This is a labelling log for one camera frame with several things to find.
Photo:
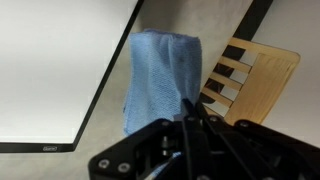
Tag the light blue towel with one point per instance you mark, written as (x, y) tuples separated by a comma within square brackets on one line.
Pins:
[(160, 76)]

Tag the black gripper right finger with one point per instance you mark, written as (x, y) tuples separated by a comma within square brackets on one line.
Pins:
[(260, 150)]

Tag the whiteboard with black frame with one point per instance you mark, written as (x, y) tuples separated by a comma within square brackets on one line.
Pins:
[(50, 66)]

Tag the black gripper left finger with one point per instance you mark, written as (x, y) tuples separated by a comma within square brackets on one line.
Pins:
[(160, 150)]

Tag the light wooden chair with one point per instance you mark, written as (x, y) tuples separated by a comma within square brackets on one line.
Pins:
[(266, 90)]

